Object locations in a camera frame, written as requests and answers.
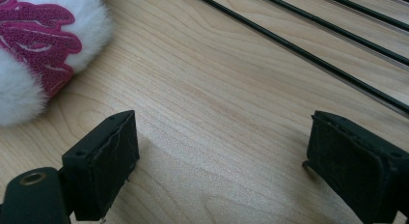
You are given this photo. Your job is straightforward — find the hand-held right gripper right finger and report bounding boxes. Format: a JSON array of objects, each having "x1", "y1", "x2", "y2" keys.
[{"x1": 302, "y1": 110, "x2": 409, "y2": 224}]

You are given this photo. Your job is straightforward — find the white fluffy item pink embroidery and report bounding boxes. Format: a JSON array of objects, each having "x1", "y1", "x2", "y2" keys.
[{"x1": 0, "y1": 0, "x2": 114, "y2": 127}]

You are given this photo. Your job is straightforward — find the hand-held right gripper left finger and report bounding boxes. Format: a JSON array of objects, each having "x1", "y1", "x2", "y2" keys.
[{"x1": 61, "y1": 109, "x2": 141, "y2": 222}]

